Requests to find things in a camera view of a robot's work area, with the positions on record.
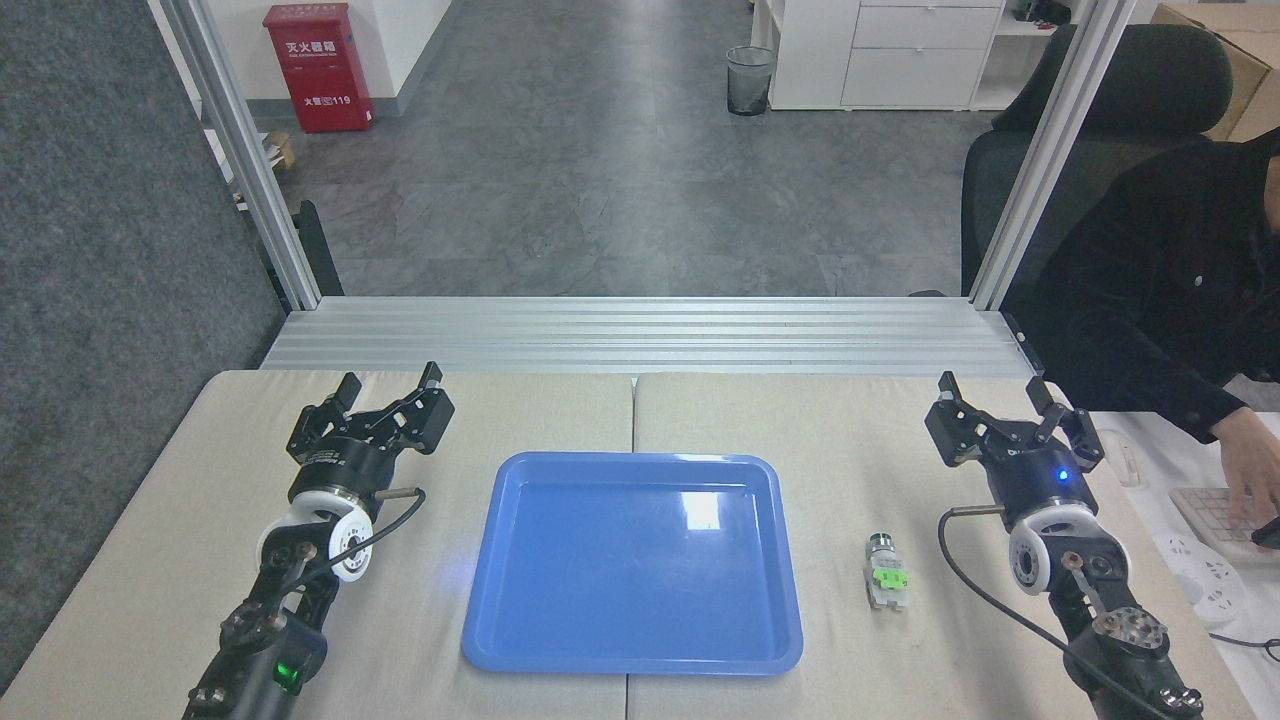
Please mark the blue plastic tray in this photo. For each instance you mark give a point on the blue plastic tray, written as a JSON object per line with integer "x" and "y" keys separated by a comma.
{"x": 630, "y": 570}

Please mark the grey felt partition panel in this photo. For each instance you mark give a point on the grey felt partition panel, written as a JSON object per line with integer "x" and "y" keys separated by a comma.
{"x": 110, "y": 300}

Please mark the white computer mouse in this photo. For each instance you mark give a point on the white computer mouse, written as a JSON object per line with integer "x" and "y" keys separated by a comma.
{"x": 1118, "y": 458}

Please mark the white drawer cabinet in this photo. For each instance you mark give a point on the white drawer cabinet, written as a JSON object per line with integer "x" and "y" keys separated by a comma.
{"x": 900, "y": 55}

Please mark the silver aluminium post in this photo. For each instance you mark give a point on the silver aluminium post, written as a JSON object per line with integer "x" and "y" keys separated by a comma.
{"x": 250, "y": 160}
{"x": 1050, "y": 150}

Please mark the black mesh wastebasket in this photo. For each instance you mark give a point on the black mesh wastebasket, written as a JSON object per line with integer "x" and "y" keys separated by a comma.
{"x": 750, "y": 80}

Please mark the white side desk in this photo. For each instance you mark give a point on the white side desk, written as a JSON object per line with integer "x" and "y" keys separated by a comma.
{"x": 1250, "y": 690}

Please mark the white keyboard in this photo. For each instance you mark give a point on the white keyboard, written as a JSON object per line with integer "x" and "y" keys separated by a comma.
{"x": 1205, "y": 510}

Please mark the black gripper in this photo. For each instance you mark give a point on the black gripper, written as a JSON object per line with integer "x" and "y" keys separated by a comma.
{"x": 345, "y": 465}
{"x": 1040, "y": 480}

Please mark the silver aluminium rail platform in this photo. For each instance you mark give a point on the silver aluminium rail platform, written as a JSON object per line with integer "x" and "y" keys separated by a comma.
{"x": 640, "y": 335}

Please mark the brown cardboard box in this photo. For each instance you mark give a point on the brown cardboard box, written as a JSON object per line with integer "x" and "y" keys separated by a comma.
{"x": 1255, "y": 60}

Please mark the person's hand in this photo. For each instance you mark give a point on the person's hand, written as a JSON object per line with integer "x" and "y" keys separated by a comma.
{"x": 1255, "y": 470}

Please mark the red fire extinguisher box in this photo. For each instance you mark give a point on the red fire extinguisher box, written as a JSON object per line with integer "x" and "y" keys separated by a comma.
{"x": 318, "y": 70}

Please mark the black office chair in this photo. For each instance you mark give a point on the black office chair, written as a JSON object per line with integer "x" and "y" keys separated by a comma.
{"x": 1130, "y": 90}

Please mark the switch part with green tab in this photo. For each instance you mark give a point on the switch part with green tab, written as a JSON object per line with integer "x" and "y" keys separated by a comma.
{"x": 886, "y": 580}

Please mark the black post bracket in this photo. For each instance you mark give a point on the black post bracket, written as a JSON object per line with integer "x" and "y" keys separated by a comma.
{"x": 320, "y": 250}

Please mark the person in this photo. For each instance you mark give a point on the person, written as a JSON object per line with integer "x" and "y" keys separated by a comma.
{"x": 1150, "y": 270}

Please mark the white power strip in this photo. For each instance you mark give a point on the white power strip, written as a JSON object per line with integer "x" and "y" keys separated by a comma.
{"x": 1200, "y": 580}

